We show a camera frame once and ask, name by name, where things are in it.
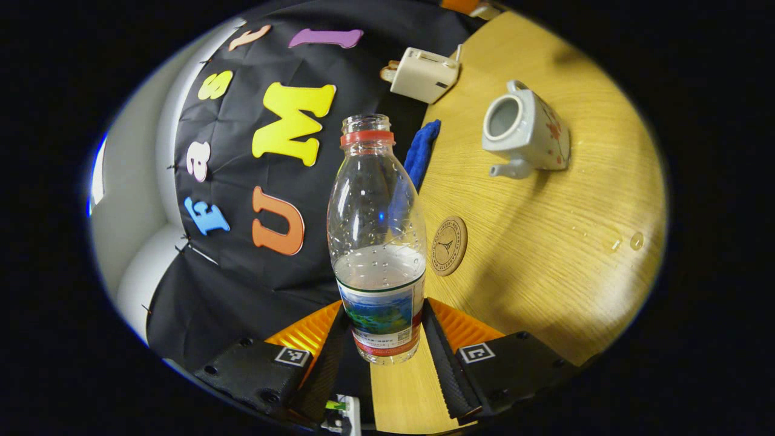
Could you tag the white toaster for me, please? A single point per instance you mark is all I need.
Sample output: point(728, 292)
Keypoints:
point(424, 75)

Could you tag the white side table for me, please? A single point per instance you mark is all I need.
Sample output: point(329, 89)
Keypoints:
point(350, 415)

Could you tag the round cork coaster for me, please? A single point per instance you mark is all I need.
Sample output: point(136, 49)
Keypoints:
point(449, 245)

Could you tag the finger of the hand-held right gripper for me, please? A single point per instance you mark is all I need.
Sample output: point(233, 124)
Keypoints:
point(460, 6)

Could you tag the blue towel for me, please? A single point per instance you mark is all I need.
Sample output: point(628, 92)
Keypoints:
point(421, 151)

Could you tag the clear plastic water bottle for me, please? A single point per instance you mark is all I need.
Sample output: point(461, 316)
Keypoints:
point(375, 212)

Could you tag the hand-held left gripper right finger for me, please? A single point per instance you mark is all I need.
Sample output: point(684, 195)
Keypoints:
point(442, 363)

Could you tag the toast slice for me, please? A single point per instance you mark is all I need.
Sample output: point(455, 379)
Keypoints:
point(389, 71)

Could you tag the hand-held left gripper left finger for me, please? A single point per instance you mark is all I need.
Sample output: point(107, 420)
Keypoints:
point(330, 363)

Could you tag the white ceramic teacup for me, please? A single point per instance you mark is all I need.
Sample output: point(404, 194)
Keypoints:
point(533, 130)

